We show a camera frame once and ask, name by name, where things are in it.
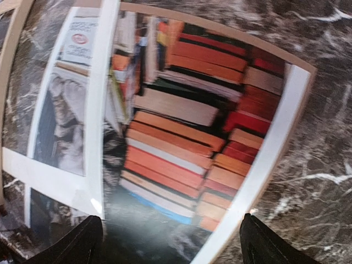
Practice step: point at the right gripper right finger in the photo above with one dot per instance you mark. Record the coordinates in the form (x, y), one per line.
(260, 244)

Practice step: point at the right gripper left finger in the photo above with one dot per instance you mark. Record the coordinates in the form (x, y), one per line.
(82, 244)

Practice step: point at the white mat board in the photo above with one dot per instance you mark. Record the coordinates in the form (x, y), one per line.
(56, 102)

